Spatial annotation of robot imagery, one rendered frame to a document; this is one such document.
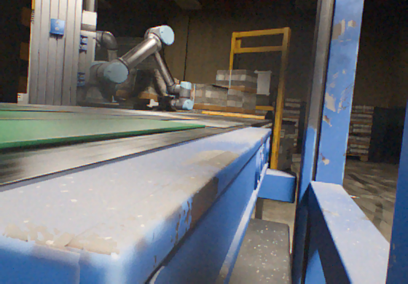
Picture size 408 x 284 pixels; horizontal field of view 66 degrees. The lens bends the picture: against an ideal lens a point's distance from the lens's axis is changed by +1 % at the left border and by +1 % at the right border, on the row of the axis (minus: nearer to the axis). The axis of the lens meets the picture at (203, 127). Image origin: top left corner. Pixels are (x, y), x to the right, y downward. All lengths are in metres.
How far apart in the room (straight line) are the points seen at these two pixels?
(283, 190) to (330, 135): 0.15
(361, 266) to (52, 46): 1.97
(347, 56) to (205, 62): 9.10
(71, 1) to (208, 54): 7.83
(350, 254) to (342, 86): 0.40
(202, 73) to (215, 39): 1.09
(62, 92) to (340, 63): 1.69
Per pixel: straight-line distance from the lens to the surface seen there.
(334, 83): 0.67
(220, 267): 0.23
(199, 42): 9.90
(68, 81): 2.07
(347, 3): 0.71
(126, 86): 2.51
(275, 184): 0.70
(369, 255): 0.35
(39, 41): 2.12
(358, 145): 7.81
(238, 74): 3.37
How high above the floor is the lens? 0.82
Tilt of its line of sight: 3 degrees down
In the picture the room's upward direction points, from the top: 5 degrees clockwise
